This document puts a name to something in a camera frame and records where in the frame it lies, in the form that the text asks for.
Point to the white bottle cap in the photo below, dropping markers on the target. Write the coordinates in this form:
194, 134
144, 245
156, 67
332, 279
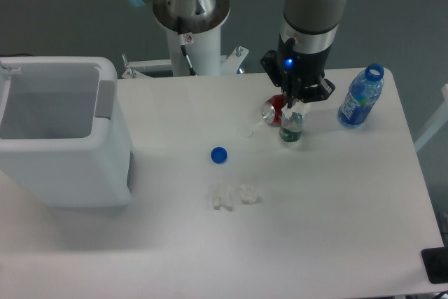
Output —
246, 131

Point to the clear green-label bottle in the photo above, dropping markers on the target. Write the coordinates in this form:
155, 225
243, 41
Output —
291, 127

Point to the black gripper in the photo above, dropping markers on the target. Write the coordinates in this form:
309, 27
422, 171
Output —
299, 73

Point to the white trash bin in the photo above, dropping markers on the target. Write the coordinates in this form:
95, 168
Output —
64, 138

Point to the white table frame bracket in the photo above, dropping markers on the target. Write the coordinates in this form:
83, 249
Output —
230, 64

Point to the blue plastic bottle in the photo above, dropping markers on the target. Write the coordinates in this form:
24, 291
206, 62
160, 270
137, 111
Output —
363, 93

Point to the white paper ball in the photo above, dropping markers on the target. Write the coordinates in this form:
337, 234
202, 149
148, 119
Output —
298, 107

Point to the small crumpled paper ball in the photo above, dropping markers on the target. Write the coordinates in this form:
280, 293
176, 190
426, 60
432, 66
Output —
248, 194

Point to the crushed red soda can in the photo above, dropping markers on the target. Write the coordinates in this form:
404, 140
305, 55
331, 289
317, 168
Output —
272, 110

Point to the black device at edge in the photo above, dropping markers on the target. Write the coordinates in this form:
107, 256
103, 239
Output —
435, 263

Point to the long crumpled paper ball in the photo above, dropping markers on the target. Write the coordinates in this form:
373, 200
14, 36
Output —
222, 197

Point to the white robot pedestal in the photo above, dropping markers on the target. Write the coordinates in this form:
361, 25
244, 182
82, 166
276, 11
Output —
203, 49

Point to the blue bottle cap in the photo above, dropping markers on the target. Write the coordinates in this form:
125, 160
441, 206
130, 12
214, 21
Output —
219, 155

